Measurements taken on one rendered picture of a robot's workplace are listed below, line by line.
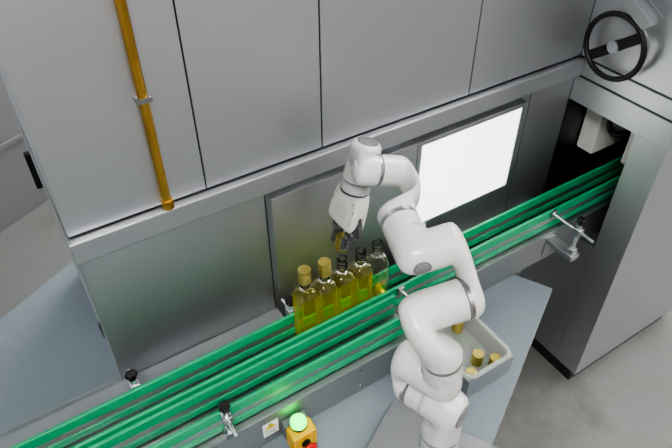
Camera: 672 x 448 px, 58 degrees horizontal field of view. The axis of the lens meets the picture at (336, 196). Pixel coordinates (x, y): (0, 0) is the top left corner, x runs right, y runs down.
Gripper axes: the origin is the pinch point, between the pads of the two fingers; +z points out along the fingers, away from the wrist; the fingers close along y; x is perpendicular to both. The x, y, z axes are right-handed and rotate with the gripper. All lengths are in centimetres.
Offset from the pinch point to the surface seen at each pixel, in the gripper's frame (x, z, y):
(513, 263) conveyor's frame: 73, 21, 7
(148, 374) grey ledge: -44, 46, -13
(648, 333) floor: 181, 78, 24
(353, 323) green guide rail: 6.9, 26.7, 6.3
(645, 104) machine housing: 95, -39, 13
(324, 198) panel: 1.1, -4.8, -11.9
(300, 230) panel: -4.5, 4.8, -12.0
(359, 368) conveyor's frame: 4.7, 34.6, 15.5
